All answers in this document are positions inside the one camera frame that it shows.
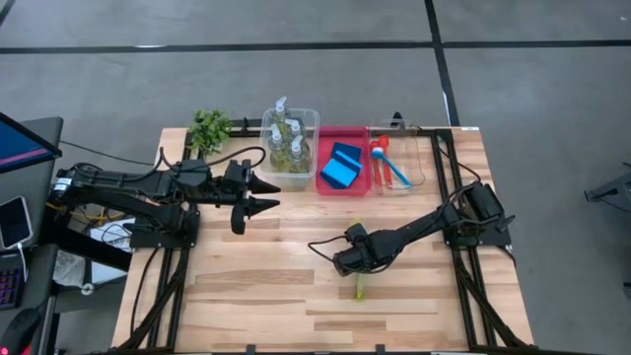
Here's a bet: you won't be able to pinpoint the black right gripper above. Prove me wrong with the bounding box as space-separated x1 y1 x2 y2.
332 222 395 277

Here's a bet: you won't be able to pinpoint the black computer mouse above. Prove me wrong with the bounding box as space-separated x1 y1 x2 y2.
0 308 43 355

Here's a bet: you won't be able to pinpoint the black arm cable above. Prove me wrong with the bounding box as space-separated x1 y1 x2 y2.
308 234 356 265
157 145 267 172

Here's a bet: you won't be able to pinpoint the red dish brush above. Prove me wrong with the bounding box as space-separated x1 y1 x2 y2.
369 140 385 195
377 134 394 188

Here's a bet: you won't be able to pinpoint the grey stand legs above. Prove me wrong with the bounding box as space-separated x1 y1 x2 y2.
584 165 631 213

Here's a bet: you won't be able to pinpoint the light blue sponge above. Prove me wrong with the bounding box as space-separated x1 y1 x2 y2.
319 150 364 188

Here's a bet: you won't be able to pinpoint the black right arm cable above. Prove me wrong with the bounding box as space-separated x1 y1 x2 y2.
308 234 356 265

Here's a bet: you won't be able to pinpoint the black aluminium table frame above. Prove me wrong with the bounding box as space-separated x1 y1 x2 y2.
117 111 533 355

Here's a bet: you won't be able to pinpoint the green dish brush yellow bristles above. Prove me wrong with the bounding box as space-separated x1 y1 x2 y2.
346 218 367 302

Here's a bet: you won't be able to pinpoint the dark grey side desk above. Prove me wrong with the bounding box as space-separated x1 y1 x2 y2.
0 116 133 355

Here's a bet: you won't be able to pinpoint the pink plastic bin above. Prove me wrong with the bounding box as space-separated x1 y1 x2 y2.
315 125 373 197

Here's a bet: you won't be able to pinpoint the blue dish brush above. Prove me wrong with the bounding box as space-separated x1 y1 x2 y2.
370 147 414 189

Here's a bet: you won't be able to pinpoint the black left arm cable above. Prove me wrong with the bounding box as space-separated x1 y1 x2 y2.
157 145 267 172

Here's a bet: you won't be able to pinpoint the low clear bin with handles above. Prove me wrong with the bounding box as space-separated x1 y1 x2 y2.
368 117 428 193

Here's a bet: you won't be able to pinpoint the tall clear plastic bin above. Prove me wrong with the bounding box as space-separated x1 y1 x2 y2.
259 106 320 191

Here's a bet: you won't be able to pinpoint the yellow dish soap bottle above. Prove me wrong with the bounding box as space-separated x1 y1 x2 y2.
287 135 313 175
285 117 310 149
272 96 292 129
267 122 290 173

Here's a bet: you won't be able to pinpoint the white papers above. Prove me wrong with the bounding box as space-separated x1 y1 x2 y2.
51 216 135 297

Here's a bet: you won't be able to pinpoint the green plant in white pot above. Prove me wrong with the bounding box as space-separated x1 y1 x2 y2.
188 108 233 155

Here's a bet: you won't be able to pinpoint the white-edged smartphone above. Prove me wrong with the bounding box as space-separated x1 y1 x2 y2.
0 195 35 250

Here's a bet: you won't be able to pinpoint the computer monitor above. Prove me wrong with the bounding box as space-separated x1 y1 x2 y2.
0 111 64 175

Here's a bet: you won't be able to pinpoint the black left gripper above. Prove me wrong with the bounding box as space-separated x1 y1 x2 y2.
220 159 282 236

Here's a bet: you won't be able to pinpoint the backlit black keyboard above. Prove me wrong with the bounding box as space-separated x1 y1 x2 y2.
0 268 25 311

